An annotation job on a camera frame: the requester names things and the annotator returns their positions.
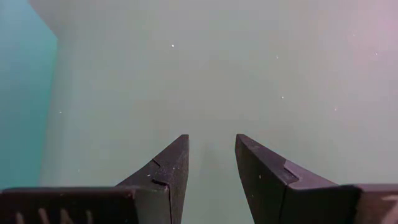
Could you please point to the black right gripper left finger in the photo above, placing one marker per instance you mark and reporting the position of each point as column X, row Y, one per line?
column 168, row 186

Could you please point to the clear plastic tray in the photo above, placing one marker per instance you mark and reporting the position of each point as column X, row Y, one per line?
column 217, row 77

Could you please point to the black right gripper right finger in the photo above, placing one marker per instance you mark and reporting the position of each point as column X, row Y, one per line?
column 273, row 193

